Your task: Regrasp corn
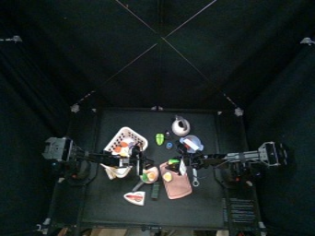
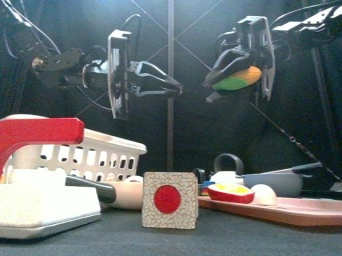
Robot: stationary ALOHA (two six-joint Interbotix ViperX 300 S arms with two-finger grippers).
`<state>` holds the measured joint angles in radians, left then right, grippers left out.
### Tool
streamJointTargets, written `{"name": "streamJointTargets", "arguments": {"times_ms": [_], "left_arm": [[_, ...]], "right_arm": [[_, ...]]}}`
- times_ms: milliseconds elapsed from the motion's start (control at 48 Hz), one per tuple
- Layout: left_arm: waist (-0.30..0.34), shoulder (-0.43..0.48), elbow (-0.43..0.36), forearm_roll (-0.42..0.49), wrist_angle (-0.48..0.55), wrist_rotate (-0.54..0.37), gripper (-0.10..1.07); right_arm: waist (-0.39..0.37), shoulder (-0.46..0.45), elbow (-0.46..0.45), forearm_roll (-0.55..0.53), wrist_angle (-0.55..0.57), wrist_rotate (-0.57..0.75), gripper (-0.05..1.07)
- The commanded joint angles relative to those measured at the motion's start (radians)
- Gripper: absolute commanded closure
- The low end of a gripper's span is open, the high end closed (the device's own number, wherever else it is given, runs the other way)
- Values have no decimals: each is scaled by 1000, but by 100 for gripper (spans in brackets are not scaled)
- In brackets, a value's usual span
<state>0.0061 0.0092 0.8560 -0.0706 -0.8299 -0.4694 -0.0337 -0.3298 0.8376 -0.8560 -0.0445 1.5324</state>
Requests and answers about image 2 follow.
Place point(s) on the orange and green toy fruit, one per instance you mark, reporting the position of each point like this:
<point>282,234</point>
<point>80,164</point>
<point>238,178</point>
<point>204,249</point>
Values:
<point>240,80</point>

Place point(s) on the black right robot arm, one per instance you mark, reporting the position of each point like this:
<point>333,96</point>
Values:
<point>311,28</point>

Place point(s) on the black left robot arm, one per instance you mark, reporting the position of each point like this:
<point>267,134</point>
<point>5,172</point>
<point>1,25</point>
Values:
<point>57,65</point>

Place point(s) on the white plastic basket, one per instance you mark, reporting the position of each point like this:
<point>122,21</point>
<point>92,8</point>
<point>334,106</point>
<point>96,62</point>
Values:
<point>101,156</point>

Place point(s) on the small black toy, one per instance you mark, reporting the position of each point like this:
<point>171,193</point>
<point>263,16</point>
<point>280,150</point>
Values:
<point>199,175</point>

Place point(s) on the small blue toy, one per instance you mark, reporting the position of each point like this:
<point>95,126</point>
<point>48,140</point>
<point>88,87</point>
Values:
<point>206,187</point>

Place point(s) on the grey toy pot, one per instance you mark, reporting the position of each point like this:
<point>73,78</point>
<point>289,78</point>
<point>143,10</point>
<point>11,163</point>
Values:
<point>271,185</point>

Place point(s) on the red yellow toy fruit half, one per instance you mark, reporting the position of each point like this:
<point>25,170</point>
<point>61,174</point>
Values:
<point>230,194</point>

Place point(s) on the white toy egg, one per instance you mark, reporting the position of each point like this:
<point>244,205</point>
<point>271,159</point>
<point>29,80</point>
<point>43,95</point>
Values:
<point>263,195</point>

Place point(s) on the white toy cup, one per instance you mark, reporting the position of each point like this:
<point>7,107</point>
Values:
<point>128,195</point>

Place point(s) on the patterned card red circle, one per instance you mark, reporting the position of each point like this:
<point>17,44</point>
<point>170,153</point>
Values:
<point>168,200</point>

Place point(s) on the pink plastic tray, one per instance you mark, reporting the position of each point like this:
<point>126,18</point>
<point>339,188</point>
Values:
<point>284,211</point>

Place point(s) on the grey frame pole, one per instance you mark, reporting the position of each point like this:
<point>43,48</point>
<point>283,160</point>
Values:
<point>170,133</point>

